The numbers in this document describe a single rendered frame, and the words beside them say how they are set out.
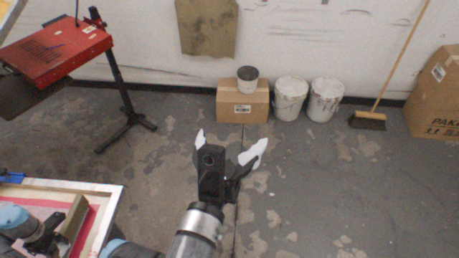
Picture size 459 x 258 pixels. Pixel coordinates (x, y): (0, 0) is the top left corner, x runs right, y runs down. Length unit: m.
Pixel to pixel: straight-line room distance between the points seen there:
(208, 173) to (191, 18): 2.18
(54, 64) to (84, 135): 1.21
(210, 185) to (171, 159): 2.15
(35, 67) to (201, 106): 1.60
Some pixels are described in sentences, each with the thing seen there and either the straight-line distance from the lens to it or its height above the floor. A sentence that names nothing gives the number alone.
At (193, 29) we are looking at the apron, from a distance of 2.66.
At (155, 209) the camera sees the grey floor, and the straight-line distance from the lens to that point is 2.44.
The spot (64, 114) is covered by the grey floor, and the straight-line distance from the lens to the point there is 3.43.
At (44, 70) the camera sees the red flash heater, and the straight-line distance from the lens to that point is 2.03.
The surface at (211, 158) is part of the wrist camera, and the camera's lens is 0.49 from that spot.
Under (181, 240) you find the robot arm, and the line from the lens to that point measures 0.50.
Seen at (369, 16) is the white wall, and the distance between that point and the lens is 2.76.
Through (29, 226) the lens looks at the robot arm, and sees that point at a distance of 1.13.
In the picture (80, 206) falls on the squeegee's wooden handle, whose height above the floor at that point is 1.03.
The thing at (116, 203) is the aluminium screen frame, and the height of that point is 0.99.
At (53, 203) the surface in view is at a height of 0.95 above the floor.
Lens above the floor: 2.16
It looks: 51 degrees down
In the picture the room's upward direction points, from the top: straight up
